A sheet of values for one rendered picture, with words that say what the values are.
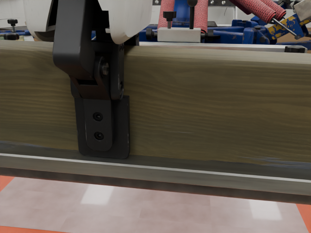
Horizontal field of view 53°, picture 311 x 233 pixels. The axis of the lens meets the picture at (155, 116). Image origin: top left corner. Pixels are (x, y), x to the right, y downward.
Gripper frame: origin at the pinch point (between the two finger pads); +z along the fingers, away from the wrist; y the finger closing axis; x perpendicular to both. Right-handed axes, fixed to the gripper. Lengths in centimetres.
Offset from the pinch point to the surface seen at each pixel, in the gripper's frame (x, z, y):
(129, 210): -0.7, 14.5, -8.2
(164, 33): -4, 4, -73
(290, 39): 139, 53, -453
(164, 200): 2.9, 14.4, -10.5
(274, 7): 35, -3, -116
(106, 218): -2.8, 14.5, -6.6
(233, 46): 16, 6, -68
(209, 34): 9, 4, -75
